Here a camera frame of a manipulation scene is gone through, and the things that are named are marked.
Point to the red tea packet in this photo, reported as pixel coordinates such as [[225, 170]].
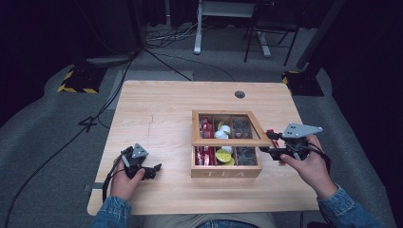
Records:
[[273, 143]]

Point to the person's right hand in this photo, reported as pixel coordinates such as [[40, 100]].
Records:
[[312, 171]]

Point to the white desk frame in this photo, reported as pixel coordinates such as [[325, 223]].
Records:
[[198, 31]]

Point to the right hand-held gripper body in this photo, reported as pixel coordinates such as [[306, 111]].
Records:
[[301, 129]]

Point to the green tea capsules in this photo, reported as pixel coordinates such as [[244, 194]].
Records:
[[223, 156]]

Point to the white tea capsules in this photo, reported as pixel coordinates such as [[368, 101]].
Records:
[[223, 131]]

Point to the row of red tea packets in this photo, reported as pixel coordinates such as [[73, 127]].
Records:
[[205, 156]]

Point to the person's left hand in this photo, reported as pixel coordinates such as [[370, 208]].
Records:
[[122, 186]]

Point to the wooden tea box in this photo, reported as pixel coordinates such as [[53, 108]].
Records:
[[226, 173]]

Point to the black yellow striped stand base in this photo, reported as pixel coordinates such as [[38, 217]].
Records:
[[80, 80], [302, 84]]

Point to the dark tea bags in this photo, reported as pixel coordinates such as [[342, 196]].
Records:
[[246, 155]]

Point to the black chair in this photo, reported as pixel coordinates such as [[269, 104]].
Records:
[[272, 22]]

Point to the black slanted pole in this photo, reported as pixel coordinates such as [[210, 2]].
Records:
[[320, 31]]

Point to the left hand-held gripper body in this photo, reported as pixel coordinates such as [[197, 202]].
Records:
[[134, 161]]

